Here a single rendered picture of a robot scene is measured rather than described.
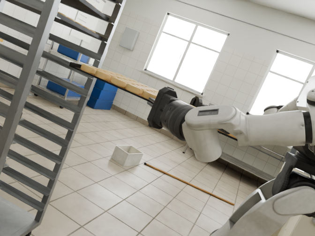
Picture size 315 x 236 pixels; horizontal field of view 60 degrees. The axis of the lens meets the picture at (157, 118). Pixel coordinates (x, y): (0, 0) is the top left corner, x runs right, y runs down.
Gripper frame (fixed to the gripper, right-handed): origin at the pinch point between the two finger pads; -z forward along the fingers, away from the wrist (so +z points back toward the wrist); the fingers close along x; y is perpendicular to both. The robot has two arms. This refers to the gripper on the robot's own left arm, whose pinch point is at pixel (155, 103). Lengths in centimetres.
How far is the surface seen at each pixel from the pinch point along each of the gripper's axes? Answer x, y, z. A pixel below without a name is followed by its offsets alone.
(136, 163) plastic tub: -97, -135, -186
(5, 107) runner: -22, 33, -33
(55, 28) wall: 12, -49, -432
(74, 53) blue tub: -13, -74, -369
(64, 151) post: -45, -1, -58
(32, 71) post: -6.5, 29.9, -27.0
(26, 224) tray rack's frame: -85, 5, -56
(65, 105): -23, 5, -64
